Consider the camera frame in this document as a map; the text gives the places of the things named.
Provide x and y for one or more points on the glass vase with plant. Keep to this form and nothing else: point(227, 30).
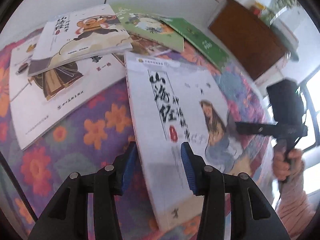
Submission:
point(277, 7)

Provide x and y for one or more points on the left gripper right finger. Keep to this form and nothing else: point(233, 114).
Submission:
point(252, 216)

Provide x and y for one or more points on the white monkey mythology book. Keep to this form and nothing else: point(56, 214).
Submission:
point(79, 35)

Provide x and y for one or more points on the floral woven tablecloth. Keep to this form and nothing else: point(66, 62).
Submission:
point(93, 135)

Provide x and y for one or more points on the white lady mythology book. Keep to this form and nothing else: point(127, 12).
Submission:
point(172, 103)

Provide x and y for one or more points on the light green illustrated book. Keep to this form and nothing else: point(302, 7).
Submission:
point(148, 26)

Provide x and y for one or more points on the person's pink sleeve forearm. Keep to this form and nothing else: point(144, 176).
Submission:
point(294, 210)

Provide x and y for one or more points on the rabbit hill picture book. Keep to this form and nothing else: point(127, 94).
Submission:
point(143, 46)

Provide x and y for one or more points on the dark green cover book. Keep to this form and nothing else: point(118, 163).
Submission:
point(209, 49)

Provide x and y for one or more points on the person's right hand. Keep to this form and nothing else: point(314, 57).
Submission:
point(281, 168)

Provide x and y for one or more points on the brown wooden sideboard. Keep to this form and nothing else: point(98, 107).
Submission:
point(248, 38)

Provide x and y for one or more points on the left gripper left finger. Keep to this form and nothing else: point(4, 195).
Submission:
point(65, 216)

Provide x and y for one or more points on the white wisdom stories book one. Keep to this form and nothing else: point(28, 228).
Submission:
point(37, 103)

